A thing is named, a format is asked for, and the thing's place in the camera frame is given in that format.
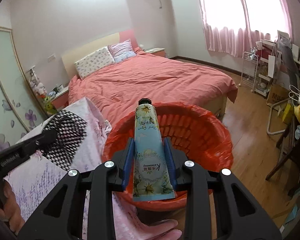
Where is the red plastic trash basket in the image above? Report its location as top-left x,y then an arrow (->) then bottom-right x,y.
101,103 -> 234,212

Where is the pink right nightstand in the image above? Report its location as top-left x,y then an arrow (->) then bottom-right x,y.
145,48 -> 166,57

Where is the white storage cart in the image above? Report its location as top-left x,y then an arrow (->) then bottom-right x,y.
255,39 -> 282,98

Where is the pink nightstand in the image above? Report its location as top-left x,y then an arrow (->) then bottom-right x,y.
145,48 -> 166,57
51,86 -> 69,110

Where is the plush toy stack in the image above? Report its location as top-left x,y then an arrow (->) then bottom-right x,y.
26,66 -> 57,116

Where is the blue floral hand cream tube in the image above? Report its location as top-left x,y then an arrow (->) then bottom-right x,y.
133,98 -> 175,202

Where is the white floral pillow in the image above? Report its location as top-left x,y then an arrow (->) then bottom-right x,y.
75,47 -> 115,79

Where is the black mesh hair brush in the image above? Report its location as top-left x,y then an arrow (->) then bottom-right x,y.
40,109 -> 87,171

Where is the white wire rack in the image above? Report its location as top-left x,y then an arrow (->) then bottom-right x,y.
239,51 -> 258,93

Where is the person's left hand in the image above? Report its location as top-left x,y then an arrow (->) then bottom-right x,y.
0,180 -> 25,235

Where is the bed with coral duvet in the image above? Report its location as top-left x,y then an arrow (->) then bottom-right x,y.
69,48 -> 238,126

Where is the pink left nightstand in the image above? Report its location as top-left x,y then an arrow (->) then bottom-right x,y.
51,86 -> 69,110

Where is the floral sliding wardrobe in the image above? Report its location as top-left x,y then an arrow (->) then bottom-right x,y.
0,27 -> 47,151

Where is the pink striped pillow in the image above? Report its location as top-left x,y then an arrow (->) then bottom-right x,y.
108,39 -> 136,63

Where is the beige wooden headboard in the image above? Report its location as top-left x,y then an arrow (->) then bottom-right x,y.
62,33 -> 120,80

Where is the floral purple table cloth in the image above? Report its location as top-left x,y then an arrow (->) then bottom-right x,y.
6,98 -> 141,239

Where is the cardboard box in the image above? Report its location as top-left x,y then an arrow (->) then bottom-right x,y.
266,83 -> 289,106

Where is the pink window curtain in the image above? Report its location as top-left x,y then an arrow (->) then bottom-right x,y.
199,0 -> 293,57

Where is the white metal chair frame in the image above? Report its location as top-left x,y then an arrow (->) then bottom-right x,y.
266,98 -> 291,136

